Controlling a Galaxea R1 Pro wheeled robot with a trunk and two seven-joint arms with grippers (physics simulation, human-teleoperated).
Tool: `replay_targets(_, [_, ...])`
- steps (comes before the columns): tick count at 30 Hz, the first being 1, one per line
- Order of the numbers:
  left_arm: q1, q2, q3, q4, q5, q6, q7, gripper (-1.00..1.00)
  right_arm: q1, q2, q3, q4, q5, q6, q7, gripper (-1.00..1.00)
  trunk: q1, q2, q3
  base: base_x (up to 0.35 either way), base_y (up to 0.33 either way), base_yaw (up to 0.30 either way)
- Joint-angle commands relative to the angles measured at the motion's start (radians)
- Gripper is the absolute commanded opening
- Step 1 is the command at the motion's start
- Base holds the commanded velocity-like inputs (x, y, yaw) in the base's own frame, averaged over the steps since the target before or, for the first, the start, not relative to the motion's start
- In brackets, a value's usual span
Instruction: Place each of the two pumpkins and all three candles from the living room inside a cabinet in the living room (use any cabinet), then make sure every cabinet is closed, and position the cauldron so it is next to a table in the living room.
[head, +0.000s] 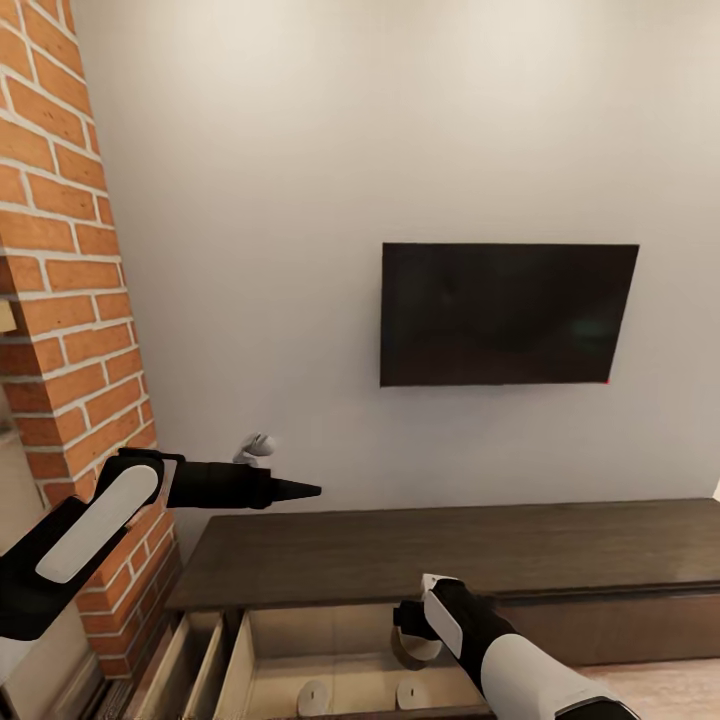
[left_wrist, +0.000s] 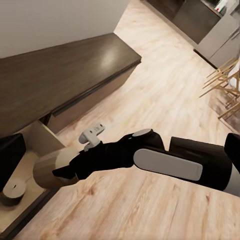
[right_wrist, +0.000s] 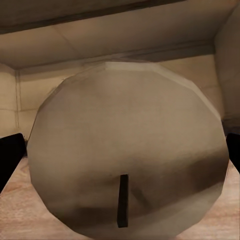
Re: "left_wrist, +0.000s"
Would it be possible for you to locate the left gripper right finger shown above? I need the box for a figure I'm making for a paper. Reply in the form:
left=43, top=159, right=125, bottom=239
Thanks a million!
left=224, top=132, right=240, bottom=173

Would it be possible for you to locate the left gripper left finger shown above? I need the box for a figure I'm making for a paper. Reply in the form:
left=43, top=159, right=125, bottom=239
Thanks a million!
left=0, top=133, right=26, bottom=193

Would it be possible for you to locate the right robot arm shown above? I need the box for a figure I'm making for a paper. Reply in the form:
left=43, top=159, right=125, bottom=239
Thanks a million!
left=52, top=122, right=240, bottom=197

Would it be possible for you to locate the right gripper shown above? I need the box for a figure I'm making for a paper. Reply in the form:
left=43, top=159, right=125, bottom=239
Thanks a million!
left=52, top=141, right=115, bottom=180

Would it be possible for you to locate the pillar candle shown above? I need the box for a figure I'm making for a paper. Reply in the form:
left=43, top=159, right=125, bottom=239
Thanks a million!
left=32, top=147, right=81, bottom=190
left=0, top=178, right=27, bottom=207

